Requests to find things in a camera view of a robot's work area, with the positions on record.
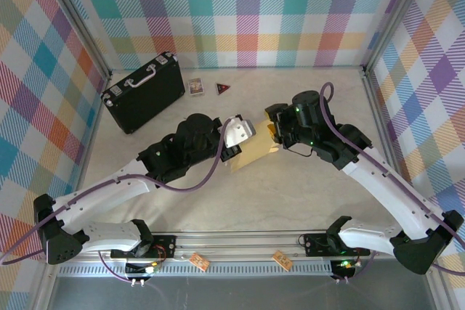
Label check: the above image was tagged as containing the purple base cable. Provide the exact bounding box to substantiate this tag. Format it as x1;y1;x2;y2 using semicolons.
97;250;146;285
336;250;377;284

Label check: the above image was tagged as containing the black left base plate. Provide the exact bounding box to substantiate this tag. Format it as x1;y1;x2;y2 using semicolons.
110;233;178;259

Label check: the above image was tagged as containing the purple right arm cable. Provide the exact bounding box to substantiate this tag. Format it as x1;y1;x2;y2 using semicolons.
319;82;465;278

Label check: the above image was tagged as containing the playing card box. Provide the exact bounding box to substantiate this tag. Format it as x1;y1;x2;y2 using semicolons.
187;77;206;97

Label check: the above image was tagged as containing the aluminium side rail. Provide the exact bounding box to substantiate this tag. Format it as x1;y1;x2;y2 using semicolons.
361;65;411;187

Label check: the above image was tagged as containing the aluminium frame post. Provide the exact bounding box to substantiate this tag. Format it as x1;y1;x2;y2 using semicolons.
426;261;451;310
43;0;113;78
31;262;59;310
361;0;437;75

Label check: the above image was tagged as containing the orange paper tag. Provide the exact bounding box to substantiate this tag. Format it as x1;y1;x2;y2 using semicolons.
272;250;294;273
189;253;211;273

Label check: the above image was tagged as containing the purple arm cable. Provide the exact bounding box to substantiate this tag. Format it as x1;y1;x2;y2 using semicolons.
319;82;465;278
0;118;237;266

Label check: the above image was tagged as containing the black connector bracket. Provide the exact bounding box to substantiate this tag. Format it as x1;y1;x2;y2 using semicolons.
124;261;163;287
329;258;360;284

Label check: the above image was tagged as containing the black briefcase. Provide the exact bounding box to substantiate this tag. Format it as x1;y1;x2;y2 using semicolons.
100;51;185;135

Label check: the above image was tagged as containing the slotted grey cable tray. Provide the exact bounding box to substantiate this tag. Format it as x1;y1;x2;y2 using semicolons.
57;264;335;279

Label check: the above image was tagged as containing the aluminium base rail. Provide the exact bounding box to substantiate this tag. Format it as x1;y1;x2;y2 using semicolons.
78;232;400;264

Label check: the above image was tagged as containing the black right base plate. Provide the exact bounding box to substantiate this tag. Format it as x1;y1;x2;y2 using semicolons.
303;232;371;257

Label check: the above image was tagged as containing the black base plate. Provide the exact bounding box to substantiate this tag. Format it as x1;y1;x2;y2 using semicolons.
110;233;178;259
303;232;371;257

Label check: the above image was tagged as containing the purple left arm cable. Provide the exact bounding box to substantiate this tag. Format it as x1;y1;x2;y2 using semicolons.
0;118;237;266

